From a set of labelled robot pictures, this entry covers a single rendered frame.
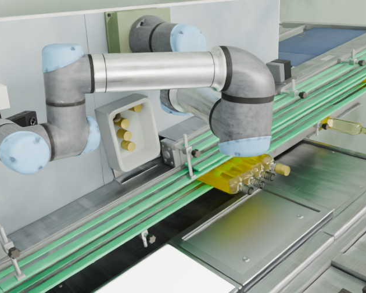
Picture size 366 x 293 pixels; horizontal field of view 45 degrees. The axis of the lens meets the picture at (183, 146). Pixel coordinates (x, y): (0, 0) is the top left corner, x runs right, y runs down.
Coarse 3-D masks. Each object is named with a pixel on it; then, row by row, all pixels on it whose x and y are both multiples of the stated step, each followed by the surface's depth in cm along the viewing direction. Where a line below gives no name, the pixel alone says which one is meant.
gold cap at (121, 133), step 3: (120, 129) 153; (123, 129) 153; (117, 132) 153; (120, 132) 152; (123, 132) 151; (126, 132) 150; (129, 132) 151; (117, 135) 153; (120, 135) 151; (123, 135) 150; (126, 135) 150; (129, 135) 151; (123, 138) 151; (126, 138) 151; (129, 138) 152
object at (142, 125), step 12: (120, 108) 143; (144, 108) 153; (132, 120) 156; (144, 120) 156; (132, 132) 157; (144, 132) 159; (156, 132) 155; (120, 144) 155; (144, 144) 162; (156, 144) 157; (120, 156) 148; (132, 156) 158; (144, 156) 157; (156, 156) 158; (120, 168) 149; (132, 168) 152
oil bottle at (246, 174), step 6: (228, 162) 165; (222, 168) 162; (228, 168) 161; (234, 168) 160; (240, 168) 160; (246, 168) 159; (240, 174) 156; (246, 174) 156; (252, 174) 156; (246, 180) 155
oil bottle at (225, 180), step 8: (216, 168) 161; (200, 176) 164; (208, 176) 160; (216, 176) 157; (224, 176) 155; (232, 176) 154; (240, 176) 154; (216, 184) 158; (224, 184) 155; (232, 184) 152; (232, 192) 153
